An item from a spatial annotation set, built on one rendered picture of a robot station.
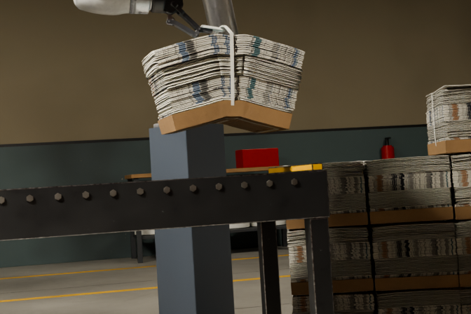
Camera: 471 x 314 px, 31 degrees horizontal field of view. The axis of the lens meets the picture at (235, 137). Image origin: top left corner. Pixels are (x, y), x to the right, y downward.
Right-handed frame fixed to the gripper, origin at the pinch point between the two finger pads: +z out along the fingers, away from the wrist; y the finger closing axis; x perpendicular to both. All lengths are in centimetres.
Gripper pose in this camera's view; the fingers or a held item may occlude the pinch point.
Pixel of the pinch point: (221, 3)
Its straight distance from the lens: 245.9
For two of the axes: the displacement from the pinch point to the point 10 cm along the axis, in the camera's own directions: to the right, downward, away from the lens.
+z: 9.7, 0.3, 2.3
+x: 2.3, -0.3, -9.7
